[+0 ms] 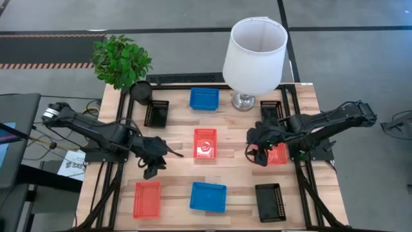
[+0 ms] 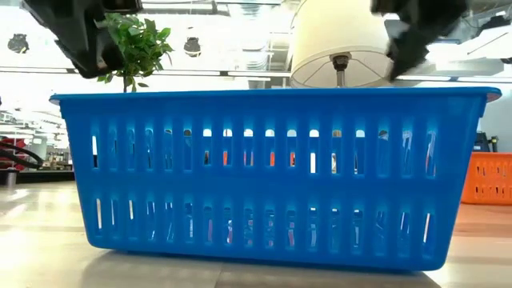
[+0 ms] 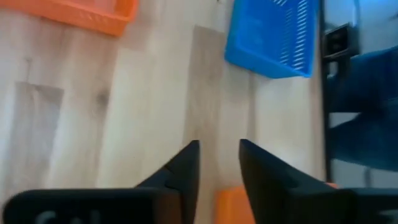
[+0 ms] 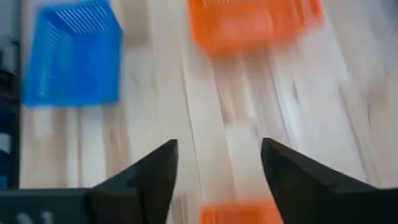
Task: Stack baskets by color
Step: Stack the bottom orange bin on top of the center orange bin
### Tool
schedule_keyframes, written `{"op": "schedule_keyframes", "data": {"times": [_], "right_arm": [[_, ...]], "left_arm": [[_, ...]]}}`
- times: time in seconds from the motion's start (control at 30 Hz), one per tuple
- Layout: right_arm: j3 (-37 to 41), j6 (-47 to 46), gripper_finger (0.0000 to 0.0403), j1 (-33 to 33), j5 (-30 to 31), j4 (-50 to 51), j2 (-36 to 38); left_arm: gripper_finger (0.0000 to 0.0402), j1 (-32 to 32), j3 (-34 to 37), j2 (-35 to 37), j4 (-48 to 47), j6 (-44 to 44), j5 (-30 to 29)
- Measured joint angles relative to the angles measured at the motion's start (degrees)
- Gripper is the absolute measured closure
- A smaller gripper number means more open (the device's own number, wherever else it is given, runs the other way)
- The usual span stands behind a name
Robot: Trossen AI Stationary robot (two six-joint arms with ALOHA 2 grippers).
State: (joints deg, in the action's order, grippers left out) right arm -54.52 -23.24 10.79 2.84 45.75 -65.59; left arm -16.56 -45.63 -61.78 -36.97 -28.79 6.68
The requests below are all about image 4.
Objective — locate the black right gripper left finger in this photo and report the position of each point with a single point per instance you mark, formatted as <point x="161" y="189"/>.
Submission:
<point x="146" y="189"/>

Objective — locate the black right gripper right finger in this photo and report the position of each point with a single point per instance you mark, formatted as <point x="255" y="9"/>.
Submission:
<point x="304" y="193"/>

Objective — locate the blue slotted plastic basket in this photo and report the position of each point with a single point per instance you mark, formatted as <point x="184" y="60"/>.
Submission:
<point x="77" y="65"/>

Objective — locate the orange slotted plastic basket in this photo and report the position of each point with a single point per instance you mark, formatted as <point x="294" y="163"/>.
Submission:
<point x="248" y="25"/>
<point x="239" y="214"/>

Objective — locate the black aluminium table frame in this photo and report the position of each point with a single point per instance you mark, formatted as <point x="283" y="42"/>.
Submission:
<point x="12" y="124"/>

